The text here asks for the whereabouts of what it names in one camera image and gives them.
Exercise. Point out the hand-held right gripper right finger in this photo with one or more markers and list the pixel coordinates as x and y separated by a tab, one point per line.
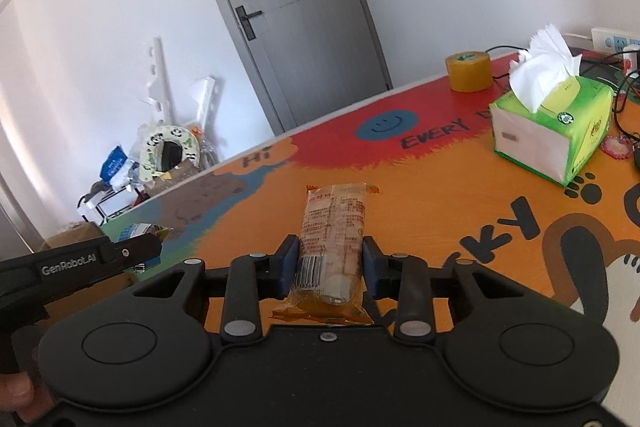
372	267

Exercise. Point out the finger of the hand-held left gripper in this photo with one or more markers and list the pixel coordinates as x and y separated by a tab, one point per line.
132	249

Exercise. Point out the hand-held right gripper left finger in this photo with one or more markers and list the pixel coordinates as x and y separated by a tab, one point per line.
288	267

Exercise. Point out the small blue striped snack packet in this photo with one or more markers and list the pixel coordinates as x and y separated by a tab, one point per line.
137	232

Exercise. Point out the beige cracker packet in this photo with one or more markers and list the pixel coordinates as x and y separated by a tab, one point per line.
332	227

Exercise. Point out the person's left hand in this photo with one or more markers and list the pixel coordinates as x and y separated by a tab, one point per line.
17	389

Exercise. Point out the small brown cardboard box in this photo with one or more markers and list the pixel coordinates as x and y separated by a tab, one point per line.
75	234

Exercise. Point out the black metal rack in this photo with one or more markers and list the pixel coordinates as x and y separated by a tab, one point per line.
92	197

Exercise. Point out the blue plastic bag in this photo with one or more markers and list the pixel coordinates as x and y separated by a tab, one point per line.
115	164

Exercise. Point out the panda print toilet seat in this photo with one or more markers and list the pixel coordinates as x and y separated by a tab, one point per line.
150	157

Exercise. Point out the white shelf piece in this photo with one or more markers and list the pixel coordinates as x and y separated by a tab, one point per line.
205	107

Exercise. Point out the white rack board with holes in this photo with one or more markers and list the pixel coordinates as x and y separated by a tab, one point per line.
161	82

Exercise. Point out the green tissue box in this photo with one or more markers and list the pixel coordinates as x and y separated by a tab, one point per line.
540	147

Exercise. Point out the yellow tape roll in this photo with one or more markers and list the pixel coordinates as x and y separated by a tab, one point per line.
469	74

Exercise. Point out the grey door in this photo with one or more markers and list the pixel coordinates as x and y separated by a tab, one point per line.
300	7

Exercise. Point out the bunch of keys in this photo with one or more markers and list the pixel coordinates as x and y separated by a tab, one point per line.
617	147

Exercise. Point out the white power strip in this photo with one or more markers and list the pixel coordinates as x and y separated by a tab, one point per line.
607	39

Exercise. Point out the white plug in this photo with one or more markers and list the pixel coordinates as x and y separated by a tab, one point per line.
631	59

